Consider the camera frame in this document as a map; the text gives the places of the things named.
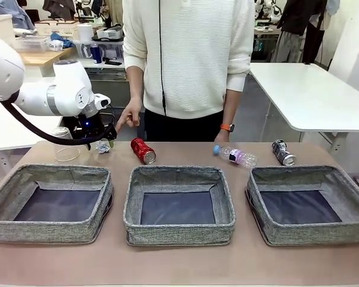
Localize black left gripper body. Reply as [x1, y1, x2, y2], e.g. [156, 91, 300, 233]
[72, 112, 114, 142]

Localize white paper ball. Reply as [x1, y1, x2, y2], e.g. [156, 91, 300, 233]
[95, 141, 111, 154]

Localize clear plastic cup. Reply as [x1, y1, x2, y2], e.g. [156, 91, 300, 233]
[51, 126, 80, 163]

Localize crushed red soda can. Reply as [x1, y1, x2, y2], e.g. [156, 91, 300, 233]
[130, 137, 157, 164]

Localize crushed black soda can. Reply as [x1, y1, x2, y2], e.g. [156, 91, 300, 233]
[271, 139, 297, 167]

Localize person's right forearm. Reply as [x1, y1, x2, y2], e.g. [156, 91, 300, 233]
[126, 64, 146, 102]

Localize person's left forearm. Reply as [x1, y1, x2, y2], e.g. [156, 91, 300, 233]
[223, 88, 244, 128]

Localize person's right hand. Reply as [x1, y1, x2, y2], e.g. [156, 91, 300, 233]
[115, 97, 142, 132]

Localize person's left hand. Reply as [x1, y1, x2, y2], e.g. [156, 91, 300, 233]
[214, 130, 233, 144]

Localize white shelf table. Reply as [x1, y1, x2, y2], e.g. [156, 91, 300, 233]
[57, 58, 126, 71]

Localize person's black trousers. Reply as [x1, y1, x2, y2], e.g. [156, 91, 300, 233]
[144, 108, 225, 143]

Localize clear storage bin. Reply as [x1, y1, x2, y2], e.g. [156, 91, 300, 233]
[74, 40, 125, 60]

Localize white side table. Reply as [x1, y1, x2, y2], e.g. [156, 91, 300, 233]
[0, 97, 63, 153]

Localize wooden table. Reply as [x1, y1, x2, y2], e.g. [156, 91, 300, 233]
[17, 46, 78, 78]

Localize blue cloth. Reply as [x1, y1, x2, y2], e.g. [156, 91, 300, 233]
[50, 32, 76, 48]

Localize grey fabric basket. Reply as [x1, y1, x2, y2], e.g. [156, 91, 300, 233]
[245, 165, 359, 248]
[0, 163, 114, 245]
[122, 165, 237, 248]

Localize white paper roll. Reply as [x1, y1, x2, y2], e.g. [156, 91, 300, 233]
[77, 23, 93, 42]

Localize clear plastic basket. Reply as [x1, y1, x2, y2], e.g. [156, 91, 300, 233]
[16, 35, 50, 54]

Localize cream plastic crate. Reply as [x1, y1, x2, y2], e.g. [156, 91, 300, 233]
[34, 20, 80, 41]

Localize person in white sweater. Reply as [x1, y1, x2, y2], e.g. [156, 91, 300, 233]
[121, 0, 255, 120]

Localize dark grey garment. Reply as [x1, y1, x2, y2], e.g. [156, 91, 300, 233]
[41, 0, 76, 20]

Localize clear bottle with blue cap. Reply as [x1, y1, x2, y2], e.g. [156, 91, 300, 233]
[212, 145, 258, 168]

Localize white storage box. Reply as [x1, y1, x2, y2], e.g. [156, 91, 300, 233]
[0, 14, 14, 50]

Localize blue denim garment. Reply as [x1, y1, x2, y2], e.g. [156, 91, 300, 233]
[0, 0, 36, 30]

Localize hanging grey trousers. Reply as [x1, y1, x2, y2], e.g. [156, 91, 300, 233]
[270, 29, 306, 63]

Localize hanging black trousers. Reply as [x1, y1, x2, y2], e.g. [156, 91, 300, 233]
[302, 22, 328, 65]

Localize hanging dark jacket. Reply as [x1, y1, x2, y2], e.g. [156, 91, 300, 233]
[279, 0, 328, 36]

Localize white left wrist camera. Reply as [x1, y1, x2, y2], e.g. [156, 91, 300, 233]
[94, 93, 111, 110]

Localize thin black cord on sweater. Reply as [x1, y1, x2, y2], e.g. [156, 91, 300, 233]
[158, 0, 168, 117]

